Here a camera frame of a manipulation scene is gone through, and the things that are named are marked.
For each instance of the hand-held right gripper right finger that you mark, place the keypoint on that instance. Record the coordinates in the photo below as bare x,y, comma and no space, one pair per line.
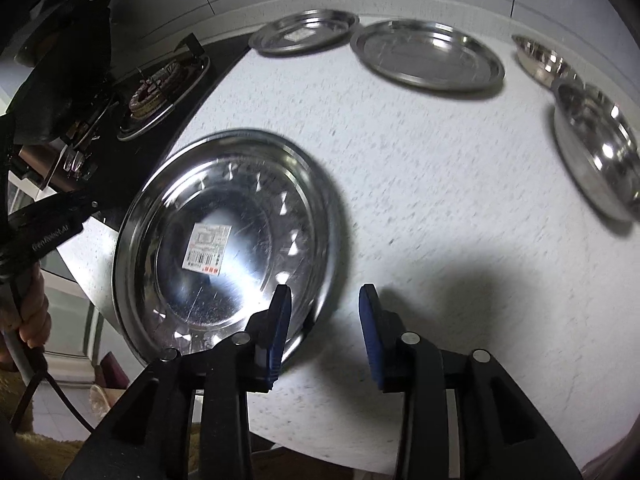
371,340

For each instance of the round stove burner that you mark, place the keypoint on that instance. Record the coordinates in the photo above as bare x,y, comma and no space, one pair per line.
152,91

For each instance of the dark grey pot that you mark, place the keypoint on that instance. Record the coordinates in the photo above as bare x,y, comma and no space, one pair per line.
590,145

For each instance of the person's left hand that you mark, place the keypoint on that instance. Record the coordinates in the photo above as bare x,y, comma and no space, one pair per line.
35,310

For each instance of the small steel plate with label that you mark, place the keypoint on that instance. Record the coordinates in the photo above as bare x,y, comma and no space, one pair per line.
300,35

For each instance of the black glass gas stove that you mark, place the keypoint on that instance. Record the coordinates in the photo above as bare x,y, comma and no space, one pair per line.
200,90

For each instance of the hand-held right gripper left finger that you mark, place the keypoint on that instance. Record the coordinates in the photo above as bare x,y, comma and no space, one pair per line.
279,332

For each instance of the small steel bowl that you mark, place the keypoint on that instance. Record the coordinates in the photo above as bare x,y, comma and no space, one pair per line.
542,60

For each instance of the large steel plate with label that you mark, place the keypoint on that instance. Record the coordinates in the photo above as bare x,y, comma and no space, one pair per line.
220,220

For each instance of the plain steel plate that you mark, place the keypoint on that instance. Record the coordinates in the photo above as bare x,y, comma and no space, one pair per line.
425,55

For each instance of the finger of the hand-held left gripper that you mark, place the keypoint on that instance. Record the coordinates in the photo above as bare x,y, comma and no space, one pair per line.
80,206

